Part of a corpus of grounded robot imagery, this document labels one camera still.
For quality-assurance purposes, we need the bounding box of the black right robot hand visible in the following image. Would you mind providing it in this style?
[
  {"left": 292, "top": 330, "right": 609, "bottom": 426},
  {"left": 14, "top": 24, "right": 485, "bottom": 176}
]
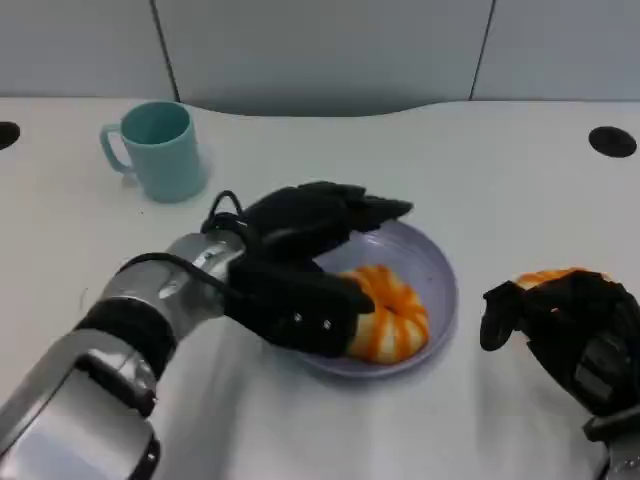
[{"left": 479, "top": 269, "right": 640, "bottom": 417}]

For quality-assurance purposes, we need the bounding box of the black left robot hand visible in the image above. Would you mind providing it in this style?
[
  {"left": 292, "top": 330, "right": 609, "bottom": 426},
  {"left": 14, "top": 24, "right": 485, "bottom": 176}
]
[{"left": 239, "top": 180, "right": 415, "bottom": 274}]

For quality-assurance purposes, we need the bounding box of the small orange bread roll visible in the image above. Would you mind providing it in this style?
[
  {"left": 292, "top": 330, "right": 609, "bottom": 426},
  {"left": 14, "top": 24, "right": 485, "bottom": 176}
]
[{"left": 514, "top": 267, "right": 612, "bottom": 292}]

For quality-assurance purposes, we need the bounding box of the large orange white bread roll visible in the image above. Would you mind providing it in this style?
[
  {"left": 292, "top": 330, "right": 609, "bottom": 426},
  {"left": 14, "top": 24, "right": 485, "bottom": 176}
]
[{"left": 338, "top": 264, "right": 431, "bottom": 364}]

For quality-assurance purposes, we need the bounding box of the lilac plate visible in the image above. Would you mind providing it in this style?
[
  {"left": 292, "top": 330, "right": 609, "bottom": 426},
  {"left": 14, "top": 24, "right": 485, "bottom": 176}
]
[{"left": 297, "top": 218, "right": 459, "bottom": 380}]

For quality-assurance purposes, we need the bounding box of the pale green mug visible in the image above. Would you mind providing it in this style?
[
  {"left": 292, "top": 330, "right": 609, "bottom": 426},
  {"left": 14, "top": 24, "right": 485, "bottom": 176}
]
[{"left": 99, "top": 100, "right": 208, "bottom": 204}]

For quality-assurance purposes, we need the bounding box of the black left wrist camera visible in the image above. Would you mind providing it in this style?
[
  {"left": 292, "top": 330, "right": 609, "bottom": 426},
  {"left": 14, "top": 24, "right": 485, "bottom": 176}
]
[{"left": 222, "top": 256, "right": 377, "bottom": 359}]

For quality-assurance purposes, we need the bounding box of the black looping wrist cable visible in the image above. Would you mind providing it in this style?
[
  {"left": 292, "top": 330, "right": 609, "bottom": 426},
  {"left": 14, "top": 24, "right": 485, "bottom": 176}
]
[{"left": 199, "top": 189, "right": 264, "bottom": 254}]

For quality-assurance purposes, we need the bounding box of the black forearm cable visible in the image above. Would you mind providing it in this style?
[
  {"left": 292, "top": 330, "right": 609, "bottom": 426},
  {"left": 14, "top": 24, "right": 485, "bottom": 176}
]
[{"left": 118, "top": 251, "right": 237, "bottom": 297}]

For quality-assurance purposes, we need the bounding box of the black table cable grommet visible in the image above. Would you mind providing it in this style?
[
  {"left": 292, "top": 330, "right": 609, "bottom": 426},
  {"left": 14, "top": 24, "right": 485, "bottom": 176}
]
[
  {"left": 587, "top": 125, "right": 639, "bottom": 160},
  {"left": 0, "top": 120, "right": 22, "bottom": 151}
]

